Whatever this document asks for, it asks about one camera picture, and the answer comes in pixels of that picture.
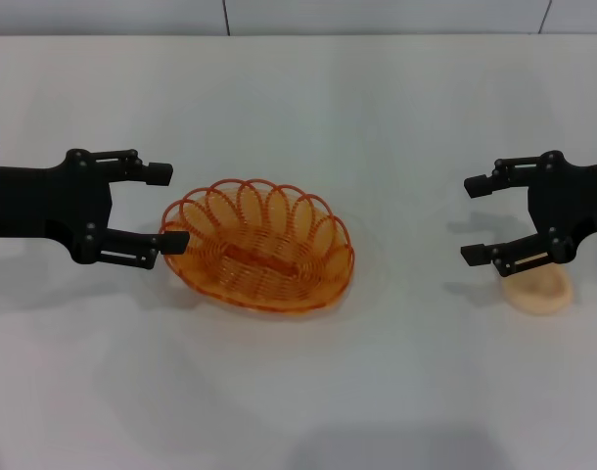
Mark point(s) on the round beige bread bun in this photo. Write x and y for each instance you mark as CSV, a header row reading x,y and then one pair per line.
x,y
536,294

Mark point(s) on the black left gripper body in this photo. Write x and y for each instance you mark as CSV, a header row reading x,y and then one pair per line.
x,y
44,201

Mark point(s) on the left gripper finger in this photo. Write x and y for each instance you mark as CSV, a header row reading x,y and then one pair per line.
x,y
132,243
156,173

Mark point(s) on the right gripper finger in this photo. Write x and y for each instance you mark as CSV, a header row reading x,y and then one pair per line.
x,y
484,185
514,254

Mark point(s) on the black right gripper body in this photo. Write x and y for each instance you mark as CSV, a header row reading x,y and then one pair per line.
x,y
572,201

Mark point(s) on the orange woven plastic basket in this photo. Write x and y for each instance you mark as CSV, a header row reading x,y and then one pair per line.
x,y
259,254

